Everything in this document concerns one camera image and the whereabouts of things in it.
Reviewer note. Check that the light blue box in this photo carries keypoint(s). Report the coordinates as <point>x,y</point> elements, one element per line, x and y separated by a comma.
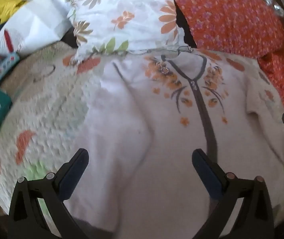
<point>2,66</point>

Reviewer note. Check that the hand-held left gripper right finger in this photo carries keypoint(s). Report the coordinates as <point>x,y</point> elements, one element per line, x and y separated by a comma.
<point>206,174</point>

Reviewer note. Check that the white cardigan with orange flowers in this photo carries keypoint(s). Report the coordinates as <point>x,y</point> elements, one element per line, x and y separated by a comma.
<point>142,104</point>

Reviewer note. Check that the white quilt with orange patches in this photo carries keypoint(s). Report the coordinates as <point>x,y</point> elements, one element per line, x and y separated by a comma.
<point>44,104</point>

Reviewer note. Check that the yellow cloth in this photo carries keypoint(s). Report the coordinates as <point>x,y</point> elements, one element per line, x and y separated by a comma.
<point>4,5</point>

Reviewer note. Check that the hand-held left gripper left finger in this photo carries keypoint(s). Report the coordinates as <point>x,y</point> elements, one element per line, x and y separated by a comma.
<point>72,179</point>

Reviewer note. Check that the white floral pillow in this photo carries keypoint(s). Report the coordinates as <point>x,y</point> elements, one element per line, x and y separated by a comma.
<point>132,5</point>

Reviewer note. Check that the orange floral pillow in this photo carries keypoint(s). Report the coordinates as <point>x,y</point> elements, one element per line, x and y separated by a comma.
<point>231,17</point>

